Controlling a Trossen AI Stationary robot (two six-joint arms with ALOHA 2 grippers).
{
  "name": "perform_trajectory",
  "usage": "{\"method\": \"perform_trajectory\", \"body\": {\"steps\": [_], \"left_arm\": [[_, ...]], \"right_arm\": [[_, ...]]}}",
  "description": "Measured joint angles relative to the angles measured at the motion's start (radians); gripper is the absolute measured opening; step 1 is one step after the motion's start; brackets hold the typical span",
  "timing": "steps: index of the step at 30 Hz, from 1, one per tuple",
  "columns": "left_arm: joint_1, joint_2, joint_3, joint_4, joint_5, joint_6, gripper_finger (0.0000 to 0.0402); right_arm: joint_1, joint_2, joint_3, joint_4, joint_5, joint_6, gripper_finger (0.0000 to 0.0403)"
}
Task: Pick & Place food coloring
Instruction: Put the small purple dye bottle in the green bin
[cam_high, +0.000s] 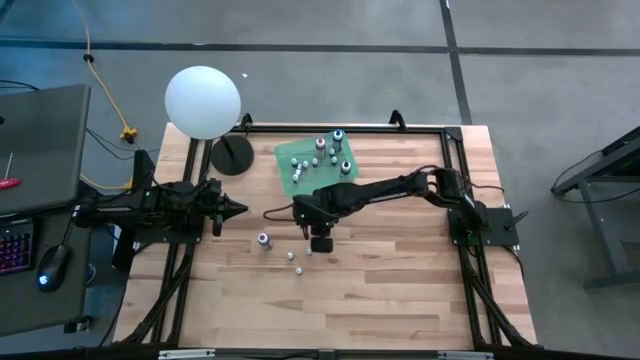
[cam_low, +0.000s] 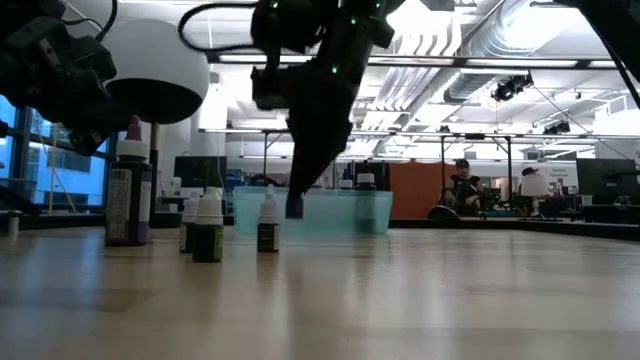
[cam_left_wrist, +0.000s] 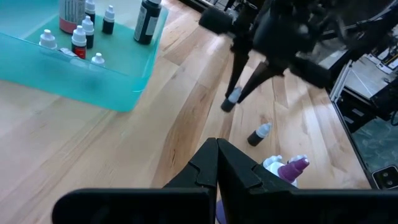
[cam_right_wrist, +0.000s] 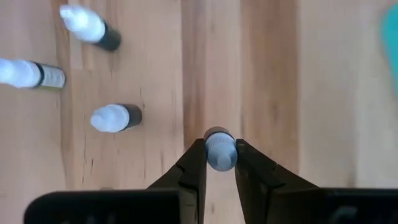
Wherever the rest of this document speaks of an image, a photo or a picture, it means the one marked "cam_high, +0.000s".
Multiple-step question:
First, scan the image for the white globe table lamp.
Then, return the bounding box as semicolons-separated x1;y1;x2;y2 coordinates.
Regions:
163;64;256;177

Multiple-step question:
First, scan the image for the red-handled screwdriver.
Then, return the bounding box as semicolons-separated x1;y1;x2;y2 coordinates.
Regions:
0;151;24;191

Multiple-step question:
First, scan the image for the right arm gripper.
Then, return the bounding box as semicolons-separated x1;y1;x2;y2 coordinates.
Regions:
292;192;346;254

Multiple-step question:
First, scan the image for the black aluminium table frame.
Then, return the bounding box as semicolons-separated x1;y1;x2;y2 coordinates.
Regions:
112;122;539;354

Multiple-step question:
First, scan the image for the backlit black keyboard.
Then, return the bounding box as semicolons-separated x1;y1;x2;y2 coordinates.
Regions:
0;218;37;277

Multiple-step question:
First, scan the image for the black controller box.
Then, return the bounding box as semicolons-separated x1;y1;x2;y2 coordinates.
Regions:
132;148;157;191

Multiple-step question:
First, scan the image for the yellow power cable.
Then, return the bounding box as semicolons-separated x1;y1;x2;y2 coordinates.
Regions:
72;0;140;191

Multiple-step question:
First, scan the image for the silver metal bracket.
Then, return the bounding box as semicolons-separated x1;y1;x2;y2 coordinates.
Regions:
437;350;495;360
157;348;217;360

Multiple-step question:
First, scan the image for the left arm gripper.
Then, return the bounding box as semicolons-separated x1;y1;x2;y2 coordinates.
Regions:
197;175;250;238

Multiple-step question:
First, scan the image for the dark grey desk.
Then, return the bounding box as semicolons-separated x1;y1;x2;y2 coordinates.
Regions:
0;199;96;337

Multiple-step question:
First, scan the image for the dark grey laptop lid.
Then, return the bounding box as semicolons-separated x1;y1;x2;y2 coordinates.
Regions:
0;83;92;217

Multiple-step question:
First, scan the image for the black metal stand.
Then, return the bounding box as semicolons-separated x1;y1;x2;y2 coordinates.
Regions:
549;124;640;292

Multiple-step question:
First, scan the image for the black computer mouse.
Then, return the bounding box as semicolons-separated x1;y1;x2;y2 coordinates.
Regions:
36;243;71;294

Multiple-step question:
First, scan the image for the teal translucent plastic bin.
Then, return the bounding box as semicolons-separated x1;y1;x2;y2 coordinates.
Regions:
273;130;360;198

